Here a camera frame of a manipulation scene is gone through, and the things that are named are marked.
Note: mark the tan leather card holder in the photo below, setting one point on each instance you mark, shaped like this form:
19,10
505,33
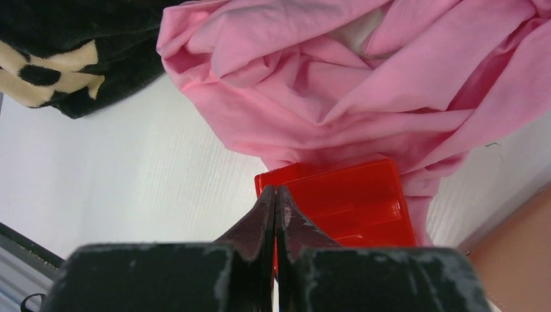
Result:
513,260

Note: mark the black floral blanket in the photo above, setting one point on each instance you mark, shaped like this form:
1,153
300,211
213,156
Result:
78,56

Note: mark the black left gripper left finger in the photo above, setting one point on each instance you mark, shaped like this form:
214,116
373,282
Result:
231,273

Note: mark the pink cloth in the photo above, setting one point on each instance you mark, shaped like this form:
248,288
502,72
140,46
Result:
320,82

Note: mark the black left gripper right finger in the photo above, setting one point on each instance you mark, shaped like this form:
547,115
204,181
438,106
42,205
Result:
315,273

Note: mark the red plastic bin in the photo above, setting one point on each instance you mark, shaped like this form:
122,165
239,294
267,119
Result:
359,206

